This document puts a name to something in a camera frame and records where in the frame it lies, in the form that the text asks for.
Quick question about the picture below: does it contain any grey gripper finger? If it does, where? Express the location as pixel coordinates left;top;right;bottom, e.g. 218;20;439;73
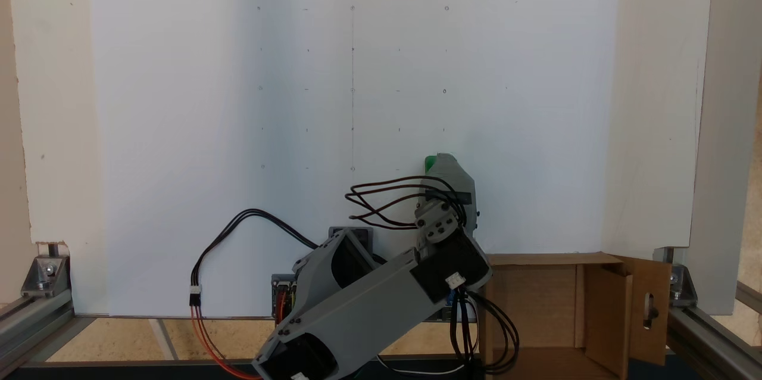
426;154;475;192

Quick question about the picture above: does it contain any brown cardboard box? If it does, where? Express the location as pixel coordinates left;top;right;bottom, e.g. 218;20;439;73
478;252;672;380

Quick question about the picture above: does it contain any circuit board in grey case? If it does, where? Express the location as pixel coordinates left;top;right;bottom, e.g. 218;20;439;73
271;275;297;322

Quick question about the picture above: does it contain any white paper sheet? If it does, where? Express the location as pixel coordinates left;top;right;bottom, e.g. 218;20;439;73
88;0;620;318

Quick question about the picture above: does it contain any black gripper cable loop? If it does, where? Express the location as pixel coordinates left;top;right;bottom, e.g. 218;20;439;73
345;176;460;231

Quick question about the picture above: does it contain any black elbow cable loop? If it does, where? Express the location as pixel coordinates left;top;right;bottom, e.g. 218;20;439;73
449;288;520;376

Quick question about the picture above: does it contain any black cable with white plug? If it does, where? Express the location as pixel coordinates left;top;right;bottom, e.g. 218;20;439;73
189;208;319;308

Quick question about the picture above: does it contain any aluminium corner bracket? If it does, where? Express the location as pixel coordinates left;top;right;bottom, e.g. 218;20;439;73
653;247;698;307
22;242;72;298

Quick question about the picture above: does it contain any orange and red cable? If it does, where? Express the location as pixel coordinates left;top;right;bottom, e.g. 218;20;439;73
190;303;263;379

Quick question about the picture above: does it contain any aluminium frame profile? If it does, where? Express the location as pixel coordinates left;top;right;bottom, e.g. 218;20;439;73
0;291;75;376
667;306;762;380

